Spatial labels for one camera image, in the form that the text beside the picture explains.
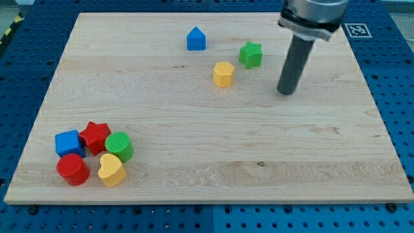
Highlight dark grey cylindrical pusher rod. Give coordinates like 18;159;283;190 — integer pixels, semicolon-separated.
277;35;314;95

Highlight yellow hexagon block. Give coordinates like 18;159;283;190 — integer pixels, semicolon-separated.
213;61;235;87

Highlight blue triangle house block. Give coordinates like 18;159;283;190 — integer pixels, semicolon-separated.
186;27;206;50

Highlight green star block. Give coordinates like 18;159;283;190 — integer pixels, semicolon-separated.
239;41;263;69

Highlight white fiducial marker tag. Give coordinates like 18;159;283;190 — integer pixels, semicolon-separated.
344;23;372;38

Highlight light wooden board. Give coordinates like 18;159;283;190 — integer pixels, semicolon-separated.
5;13;413;205

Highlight green cylinder block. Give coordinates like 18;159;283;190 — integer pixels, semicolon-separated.
105;131;134;162

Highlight red star block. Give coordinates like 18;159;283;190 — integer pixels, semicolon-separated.
78;121;111;156

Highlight yellow heart block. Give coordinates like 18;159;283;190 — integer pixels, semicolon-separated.
98;153;127;187

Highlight blue cube block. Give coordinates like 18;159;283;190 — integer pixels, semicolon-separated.
55;129;86;158

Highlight red cylinder block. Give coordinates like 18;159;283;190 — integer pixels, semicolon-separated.
56;153;90;186

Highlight yellow black hazard tape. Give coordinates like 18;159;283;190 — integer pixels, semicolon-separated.
1;12;25;46

